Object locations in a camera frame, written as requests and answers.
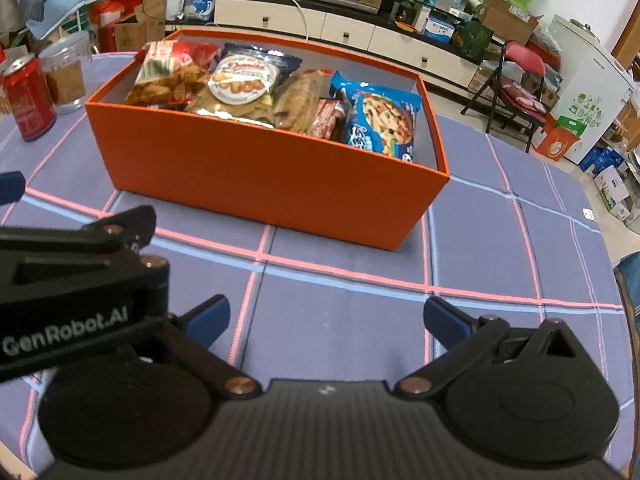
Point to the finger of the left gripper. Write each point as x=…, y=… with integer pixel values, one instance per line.
x=12, y=187

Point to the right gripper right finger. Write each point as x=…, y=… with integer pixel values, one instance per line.
x=468, y=341

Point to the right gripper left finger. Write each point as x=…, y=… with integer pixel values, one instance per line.
x=189, y=340

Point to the peanut snack bag red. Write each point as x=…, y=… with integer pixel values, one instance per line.
x=172, y=73

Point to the blue cookie packet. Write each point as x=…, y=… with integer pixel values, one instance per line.
x=380, y=119

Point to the clear bag of nuts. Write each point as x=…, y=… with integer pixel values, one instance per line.
x=298, y=98

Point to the yellow snack bag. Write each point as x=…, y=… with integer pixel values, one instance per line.
x=243, y=83

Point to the dark red cookie packet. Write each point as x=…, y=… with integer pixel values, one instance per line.
x=329, y=120

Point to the red soda can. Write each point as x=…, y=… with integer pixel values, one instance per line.
x=28, y=95

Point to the purple plaid tablecloth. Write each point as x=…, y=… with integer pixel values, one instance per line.
x=508, y=235

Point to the clear plastic jar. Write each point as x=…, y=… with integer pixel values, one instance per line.
x=67, y=66

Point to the orange cardboard box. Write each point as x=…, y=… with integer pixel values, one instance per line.
x=268, y=175

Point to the red folding chair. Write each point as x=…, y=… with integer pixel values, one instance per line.
x=514, y=97

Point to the white tv stand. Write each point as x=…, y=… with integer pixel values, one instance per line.
x=440, y=63

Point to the brown cardboard box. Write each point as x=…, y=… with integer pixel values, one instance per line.
x=507, y=21

